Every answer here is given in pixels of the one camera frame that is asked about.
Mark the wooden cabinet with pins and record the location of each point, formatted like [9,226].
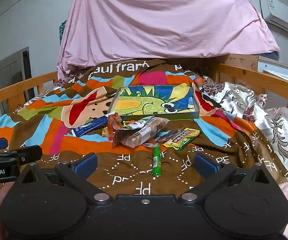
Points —
[238,60]

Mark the pink bed sheet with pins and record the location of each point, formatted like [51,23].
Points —
[159,17]

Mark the green patterned cloth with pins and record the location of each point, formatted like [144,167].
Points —
[62,32]

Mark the white air conditioner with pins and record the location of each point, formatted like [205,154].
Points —
[278,10]

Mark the clear packet of dark jerky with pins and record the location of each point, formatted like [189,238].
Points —
[117,138]

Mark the rice cracker packet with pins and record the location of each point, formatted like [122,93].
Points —
[136,138]
[156,126]

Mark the orange snack packet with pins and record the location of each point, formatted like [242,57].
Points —
[114,123]

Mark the green candy stick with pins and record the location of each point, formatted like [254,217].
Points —
[156,162]

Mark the small yellow candy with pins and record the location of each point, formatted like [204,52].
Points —
[104,132]

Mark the white printed snack packet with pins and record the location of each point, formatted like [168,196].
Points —
[136,124]

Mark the grey door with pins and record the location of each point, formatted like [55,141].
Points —
[9,72]

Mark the dark printed snack packet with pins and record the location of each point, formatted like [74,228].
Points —
[170,135]

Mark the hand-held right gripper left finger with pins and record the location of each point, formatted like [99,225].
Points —
[85,166]

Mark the colourful printed blanket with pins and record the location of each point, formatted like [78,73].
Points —
[59,130]

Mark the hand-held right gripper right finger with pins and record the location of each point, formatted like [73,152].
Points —
[205,166]

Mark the floral satin quilt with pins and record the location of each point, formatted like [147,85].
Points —
[271,120]

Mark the white cabinet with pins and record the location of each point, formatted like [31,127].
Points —
[278,66]

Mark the yellow green snack packet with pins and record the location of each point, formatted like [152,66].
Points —
[184,140]

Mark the blue snack packet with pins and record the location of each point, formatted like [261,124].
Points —
[89,127]

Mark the metal tray with dinosaur drawing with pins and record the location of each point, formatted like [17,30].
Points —
[154,100]

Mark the dark blue cloth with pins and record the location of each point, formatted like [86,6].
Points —
[271,55]

